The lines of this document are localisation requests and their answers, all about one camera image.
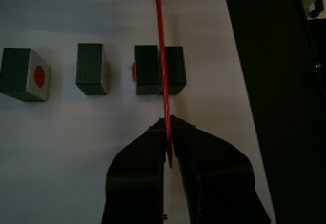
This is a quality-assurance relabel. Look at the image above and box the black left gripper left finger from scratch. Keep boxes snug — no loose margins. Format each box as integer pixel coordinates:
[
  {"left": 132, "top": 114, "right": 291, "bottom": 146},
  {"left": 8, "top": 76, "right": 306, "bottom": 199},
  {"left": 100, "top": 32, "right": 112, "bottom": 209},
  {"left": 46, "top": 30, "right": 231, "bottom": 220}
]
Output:
[{"left": 100, "top": 117, "right": 168, "bottom": 224}]

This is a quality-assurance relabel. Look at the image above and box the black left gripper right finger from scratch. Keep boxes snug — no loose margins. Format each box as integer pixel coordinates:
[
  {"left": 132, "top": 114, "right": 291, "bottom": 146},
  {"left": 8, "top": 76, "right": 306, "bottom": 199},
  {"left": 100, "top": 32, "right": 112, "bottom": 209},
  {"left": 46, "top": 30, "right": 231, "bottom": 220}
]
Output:
[{"left": 170, "top": 114, "right": 273, "bottom": 224}]

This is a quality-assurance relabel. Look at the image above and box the red toy knife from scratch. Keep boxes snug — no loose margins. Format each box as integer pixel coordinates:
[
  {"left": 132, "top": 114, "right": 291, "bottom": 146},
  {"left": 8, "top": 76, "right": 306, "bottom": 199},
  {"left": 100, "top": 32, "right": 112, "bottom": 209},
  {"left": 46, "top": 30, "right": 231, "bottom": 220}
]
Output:
[{"left": 151, "top": 0, "right": 175, "bottom": 169}]

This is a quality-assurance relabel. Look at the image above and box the white cutting board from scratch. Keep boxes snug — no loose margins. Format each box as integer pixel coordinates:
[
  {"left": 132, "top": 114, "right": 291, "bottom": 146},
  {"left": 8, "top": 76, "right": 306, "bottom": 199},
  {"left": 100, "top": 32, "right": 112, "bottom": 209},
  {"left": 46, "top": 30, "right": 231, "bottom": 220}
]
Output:
[{"left": 0, "top": 0, "right": 278, "bottom": 224}]

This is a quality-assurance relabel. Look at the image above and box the dark green sushi piece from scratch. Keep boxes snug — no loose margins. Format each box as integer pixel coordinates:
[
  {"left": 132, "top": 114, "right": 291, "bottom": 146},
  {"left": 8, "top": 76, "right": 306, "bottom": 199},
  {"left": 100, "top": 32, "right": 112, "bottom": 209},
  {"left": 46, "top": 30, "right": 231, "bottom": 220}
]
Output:
[
  {"left": 75, "top": 42, "right": 110, "bottom": 96},
  {"left": 163, "top": 46, "right": 187, "bottom": 95},
  {"left": 130, "top": 44, "right": 163, "bottom": 96}
]

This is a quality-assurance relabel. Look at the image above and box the sushi piece with red dot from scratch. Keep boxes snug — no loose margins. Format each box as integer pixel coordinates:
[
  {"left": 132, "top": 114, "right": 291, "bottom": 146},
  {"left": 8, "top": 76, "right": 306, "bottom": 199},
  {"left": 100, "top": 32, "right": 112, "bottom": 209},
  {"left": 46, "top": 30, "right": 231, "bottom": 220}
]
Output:
[{"left": 0, "top": 47, "right": 52, "bottom": 103}]

